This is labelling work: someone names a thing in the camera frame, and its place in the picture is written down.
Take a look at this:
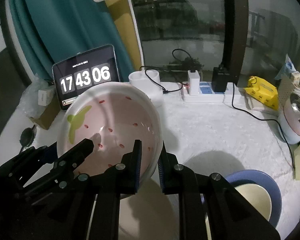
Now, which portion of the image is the white power strip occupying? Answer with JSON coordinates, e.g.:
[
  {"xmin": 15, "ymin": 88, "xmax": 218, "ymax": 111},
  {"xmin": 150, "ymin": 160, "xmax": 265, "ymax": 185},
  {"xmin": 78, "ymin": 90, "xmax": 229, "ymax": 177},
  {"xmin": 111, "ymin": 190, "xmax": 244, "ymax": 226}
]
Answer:
[{"xmin": 181, "ymin": 81, "xmax": 235, "ymax": 103}]

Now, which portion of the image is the small white box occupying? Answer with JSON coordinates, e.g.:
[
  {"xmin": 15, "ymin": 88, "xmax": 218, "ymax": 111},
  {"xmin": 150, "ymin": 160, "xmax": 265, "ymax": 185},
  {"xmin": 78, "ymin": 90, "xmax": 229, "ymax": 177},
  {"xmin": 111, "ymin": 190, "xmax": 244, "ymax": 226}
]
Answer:
[{"xmin": 38, "ymin": 89, "xmax": 52, "ymax": 107}]

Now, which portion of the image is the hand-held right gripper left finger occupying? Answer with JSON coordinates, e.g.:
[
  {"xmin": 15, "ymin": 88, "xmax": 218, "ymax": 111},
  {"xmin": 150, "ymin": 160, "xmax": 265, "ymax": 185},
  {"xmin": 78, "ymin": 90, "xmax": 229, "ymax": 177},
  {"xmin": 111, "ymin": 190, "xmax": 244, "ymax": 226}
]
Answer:
[{"xmin": 75, "ymin": 139, "xmax": 143, "ymax": 240}]

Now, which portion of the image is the cardboard box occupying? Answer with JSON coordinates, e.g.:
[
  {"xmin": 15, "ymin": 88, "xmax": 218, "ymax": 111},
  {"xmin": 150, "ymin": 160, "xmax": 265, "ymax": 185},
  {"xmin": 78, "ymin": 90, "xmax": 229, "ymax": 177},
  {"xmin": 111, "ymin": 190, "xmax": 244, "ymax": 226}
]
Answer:
[{"xmin": 27, "ymin": 97, "xmax": 62, "ymax": 130}]

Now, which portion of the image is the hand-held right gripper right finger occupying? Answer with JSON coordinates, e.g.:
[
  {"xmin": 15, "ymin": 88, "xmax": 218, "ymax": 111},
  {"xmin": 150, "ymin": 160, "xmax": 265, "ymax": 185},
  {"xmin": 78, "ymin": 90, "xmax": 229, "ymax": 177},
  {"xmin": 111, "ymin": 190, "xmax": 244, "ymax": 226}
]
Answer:
[{"xmin": 158, "ymin": 146, "xmax": 280, "ymax": 240}]

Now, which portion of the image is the black power adapter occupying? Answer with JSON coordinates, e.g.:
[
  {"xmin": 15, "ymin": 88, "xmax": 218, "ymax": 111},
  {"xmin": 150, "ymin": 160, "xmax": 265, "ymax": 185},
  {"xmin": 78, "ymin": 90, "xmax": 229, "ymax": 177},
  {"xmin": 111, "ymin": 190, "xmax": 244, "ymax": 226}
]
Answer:
[{"xmin": 212, "ymin": 65, "xmax": 228, "ymax": 93}]

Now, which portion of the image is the dark sliding door frame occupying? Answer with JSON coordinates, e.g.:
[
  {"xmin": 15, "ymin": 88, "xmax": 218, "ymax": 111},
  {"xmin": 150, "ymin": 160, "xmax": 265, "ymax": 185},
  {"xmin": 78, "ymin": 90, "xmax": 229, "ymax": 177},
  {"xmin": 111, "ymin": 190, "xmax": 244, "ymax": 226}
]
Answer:
[{"xmin": 221, "ymin": 0, "xmax": 248, "ymax": 85}]

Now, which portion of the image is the blue white snack bag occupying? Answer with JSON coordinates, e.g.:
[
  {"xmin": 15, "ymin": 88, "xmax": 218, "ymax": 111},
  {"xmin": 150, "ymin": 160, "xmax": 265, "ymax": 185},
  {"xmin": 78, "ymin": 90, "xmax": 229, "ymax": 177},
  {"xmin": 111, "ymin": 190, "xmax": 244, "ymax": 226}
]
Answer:
[{"xmin": 275, "ymin": 54, "xmax": 300, "ymax": 92}]

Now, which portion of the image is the yellow packet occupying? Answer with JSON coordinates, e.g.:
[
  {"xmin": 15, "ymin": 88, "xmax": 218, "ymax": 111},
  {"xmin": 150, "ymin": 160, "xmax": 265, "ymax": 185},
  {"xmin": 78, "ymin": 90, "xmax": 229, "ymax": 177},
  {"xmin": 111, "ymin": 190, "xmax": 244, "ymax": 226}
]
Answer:
[{"xmin": 244, "ymin": 76, "xmax": 280, "ymax": 111}]

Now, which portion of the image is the cream plate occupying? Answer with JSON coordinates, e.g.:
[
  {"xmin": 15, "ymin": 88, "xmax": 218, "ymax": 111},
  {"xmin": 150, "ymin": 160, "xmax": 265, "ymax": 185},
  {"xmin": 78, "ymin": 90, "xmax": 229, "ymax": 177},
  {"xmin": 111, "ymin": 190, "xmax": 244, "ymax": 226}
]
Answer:
[{"xmin": 89, "ymin": 177, "xmax": 210, "ymax": 240}]

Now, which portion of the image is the light blue bowl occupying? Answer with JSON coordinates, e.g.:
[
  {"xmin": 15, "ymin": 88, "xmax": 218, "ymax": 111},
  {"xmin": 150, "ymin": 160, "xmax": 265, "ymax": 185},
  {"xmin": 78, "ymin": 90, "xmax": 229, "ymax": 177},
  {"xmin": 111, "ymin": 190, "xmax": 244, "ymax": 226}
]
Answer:
[{"xmin": 277, "ymin": 120, "xmax": 300, "ymax": 145}]

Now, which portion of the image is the black round object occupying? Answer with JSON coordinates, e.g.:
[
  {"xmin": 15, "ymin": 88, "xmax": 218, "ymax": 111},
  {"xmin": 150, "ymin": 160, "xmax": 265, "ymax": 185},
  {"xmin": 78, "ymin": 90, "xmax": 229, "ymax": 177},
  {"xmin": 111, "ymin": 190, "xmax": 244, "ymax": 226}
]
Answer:
[{"xmin": 19, "ymin": 127, "xmax": 36, "ymax": 147}]

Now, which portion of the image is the tablet with clock display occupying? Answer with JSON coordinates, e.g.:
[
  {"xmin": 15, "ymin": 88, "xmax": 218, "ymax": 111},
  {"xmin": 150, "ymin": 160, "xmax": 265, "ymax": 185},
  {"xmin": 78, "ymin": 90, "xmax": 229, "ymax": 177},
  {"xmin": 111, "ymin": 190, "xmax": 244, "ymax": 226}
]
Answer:
[{"xmin": 52, "ymin": 44, "xmax": 120, "ymax": 111}]

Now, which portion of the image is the cream bowl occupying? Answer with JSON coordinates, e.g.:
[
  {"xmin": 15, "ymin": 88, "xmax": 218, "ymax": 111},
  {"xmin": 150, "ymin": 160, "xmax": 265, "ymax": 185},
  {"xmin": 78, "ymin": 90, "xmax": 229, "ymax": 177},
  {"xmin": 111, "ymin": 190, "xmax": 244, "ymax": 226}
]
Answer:
[{"xmin": 205, "ymin": 184, "xmax": 272, "ymax": 240}]

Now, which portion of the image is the yellow curtain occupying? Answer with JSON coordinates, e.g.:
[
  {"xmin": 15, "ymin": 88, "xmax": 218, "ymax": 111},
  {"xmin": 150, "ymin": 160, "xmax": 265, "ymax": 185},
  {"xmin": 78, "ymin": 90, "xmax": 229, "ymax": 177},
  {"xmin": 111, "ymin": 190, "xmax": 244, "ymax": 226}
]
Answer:
[{"xmin": 105, "ymin": 0, "xmax": 143, "ymax": 83}]

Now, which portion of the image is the clear plastic bag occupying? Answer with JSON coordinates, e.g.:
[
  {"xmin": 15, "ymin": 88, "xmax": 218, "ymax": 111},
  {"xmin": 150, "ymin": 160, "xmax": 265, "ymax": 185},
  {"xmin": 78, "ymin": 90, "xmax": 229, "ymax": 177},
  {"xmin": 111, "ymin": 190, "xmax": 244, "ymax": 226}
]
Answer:
[{"xmin": 20, "ymin": 76, "xmax": 58, "ymax": 118}]

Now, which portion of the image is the black adapter cable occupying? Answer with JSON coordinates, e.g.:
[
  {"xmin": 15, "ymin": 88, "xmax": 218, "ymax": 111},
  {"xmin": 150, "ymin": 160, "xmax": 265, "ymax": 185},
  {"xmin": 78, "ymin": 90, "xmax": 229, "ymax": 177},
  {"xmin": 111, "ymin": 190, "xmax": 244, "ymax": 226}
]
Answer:
[{"xmin": 231, "ymin": 82, "xmax": 297, "ymax": 171}]

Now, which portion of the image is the white charger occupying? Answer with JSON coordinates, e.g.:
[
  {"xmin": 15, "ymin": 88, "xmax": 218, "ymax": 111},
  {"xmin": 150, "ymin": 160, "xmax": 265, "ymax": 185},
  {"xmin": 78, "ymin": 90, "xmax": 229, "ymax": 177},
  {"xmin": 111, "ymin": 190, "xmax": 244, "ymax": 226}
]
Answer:
[{"xmin": 187, "ymin": 70, "xmax": 200, "ymax": 96}]

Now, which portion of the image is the teal curtain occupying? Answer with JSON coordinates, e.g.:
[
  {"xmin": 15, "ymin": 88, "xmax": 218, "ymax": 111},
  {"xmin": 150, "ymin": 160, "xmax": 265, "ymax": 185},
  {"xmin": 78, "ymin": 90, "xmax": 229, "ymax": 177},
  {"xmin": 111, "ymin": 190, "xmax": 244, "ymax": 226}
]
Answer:
[{"xmin": 9, "ymin": 0, "xmax": 135, "ymax": 90}]

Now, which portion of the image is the pink strawberry bowl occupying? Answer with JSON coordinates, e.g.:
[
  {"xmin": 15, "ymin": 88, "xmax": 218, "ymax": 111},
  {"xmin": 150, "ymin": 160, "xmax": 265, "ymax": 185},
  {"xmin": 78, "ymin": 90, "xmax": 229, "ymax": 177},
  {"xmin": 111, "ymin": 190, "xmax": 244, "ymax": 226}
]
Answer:
[{"xmin": 57, "ymin": 81, "xmax": 163, "ymax": 200}]

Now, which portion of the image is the black charger cable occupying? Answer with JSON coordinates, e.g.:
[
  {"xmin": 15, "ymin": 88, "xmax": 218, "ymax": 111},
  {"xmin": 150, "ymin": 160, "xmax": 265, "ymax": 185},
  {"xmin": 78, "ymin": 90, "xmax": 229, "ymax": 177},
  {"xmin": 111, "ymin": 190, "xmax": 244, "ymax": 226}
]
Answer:
[{"xmin": 140, "ymin": 49, "xmax": 203, "ymax": 95}]

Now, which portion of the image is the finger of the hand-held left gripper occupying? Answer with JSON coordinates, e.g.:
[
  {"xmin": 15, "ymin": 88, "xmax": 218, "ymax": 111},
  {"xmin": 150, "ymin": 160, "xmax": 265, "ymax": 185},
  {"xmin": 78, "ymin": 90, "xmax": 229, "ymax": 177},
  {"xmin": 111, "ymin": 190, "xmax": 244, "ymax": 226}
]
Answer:
[
  {"xmin": 0, "ymin": 144, "xmax": 58, "ymax": 188},
  {"xmin": 52, "ymin": 138, "xmax": 95, "ymax": 190}
]

